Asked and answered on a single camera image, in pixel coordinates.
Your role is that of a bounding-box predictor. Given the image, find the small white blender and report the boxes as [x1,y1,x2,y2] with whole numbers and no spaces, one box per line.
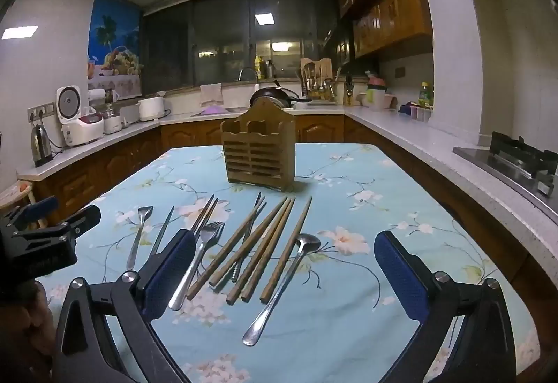
[102,102,123,135]

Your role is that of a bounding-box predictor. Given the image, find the person's left hand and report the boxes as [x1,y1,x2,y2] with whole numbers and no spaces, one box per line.
[0,278,58,368]

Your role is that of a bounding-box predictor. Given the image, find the black wok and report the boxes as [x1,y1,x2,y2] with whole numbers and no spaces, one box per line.
[249,87,312,109]

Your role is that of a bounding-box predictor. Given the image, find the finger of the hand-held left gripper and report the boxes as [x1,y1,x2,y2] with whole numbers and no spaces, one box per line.
[12,196,60,231]
[56,204,102,236]

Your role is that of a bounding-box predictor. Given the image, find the metal fork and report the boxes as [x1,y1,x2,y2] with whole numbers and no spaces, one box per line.
[168,222,226,312]

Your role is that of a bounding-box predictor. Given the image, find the dark thin chopstick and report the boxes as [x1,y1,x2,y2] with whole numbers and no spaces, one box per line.
[191,194,215,236]
[197,197,219,238]

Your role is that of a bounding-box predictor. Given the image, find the beach fruit wall poster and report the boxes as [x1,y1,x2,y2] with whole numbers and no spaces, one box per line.
[87,0,144,100]

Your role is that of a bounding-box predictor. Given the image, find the pink and green containers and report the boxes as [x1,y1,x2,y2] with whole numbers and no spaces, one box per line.
[365,71,389,110]

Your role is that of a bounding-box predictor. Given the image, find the row of lidded cups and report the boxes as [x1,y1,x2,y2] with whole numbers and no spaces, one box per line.
[399,102,434,122]

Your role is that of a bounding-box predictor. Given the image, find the white electric pot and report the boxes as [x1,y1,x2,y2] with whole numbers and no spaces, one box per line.
[137,94,166,122]

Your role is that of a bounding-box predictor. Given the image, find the white rice cooker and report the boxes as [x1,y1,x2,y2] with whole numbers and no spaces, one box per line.
[56,84,104,148]

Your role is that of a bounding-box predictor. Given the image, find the floral blue tablecloth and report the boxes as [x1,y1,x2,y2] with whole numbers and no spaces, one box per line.
[37,143,539,383]

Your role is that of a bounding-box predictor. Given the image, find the wall socket strip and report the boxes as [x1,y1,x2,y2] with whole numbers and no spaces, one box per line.
[27,102,56,122]

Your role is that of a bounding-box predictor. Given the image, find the large metal spoon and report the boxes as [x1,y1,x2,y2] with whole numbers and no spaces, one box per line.
[242,233,322,347]

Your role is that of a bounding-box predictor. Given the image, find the dark kitchen window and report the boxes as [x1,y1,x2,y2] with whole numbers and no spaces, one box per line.
[142,0,338,92]

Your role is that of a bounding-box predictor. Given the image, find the wooden utensil holder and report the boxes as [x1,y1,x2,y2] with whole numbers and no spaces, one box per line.
[220,101,297,194]

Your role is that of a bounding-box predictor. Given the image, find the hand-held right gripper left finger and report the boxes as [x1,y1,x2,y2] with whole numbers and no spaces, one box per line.
[52,228,197,383]

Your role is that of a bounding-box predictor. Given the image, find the small metal spoon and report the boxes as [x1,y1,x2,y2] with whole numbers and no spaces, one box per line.
[126,205,154,271]

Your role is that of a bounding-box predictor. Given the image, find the cutlery drying rack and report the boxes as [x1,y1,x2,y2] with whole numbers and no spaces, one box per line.
[301,63,338,102]

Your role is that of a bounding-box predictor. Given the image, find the knife block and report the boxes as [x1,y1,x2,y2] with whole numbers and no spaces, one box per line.
[342,71,356,107]

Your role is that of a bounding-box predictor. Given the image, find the steel electric kettle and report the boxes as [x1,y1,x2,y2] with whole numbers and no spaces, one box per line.
[30,124,54,168]

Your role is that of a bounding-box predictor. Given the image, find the wooden stool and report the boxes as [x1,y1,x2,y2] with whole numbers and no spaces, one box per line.
[0,180,36,231]

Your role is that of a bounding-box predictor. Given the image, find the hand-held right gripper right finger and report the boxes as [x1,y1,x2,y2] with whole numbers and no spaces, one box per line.
[374,230,519,383]

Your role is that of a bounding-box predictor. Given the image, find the wooden cutting board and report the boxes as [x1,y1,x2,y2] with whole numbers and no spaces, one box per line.
[300,58,332,81]

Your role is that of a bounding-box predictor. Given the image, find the steel gas stove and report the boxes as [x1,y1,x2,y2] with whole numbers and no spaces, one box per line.
[453,131,558,209]

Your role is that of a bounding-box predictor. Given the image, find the curved sink faucet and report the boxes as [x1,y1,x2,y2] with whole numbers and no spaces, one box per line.
[238,67,261,87]

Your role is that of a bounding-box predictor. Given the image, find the twisted metal chopstick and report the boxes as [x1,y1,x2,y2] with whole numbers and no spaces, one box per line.
[231,191,267,283]

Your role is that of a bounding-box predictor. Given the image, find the beige hanging towel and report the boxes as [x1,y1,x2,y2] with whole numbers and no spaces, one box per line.
[199,83,223,107]

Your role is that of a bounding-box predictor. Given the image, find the ceiling light panel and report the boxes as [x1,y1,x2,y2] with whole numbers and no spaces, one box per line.
[2,26,38,39]

